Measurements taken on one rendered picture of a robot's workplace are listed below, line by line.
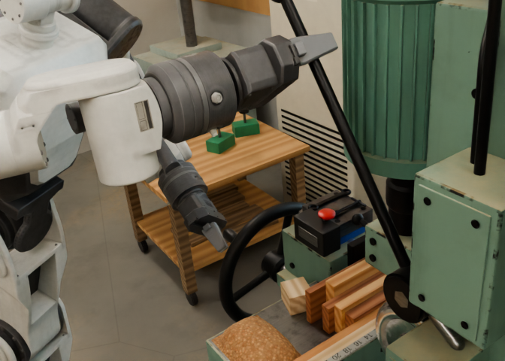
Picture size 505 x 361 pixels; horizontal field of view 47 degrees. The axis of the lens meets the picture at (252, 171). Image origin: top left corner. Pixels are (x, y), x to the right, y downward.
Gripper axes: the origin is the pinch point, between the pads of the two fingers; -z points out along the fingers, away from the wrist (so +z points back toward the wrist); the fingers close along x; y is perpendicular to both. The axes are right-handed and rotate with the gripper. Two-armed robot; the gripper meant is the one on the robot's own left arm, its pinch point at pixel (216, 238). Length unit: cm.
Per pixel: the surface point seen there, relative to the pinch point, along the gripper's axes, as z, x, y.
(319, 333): -30.3, 16.4, 10.8
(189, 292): 30, -101, -52
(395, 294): -35, 41, 26
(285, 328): -26.4, 17.0, 6.7
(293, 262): -15.5, 4.7, 11.4
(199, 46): 147, -141, 6
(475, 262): -39, 55, 35
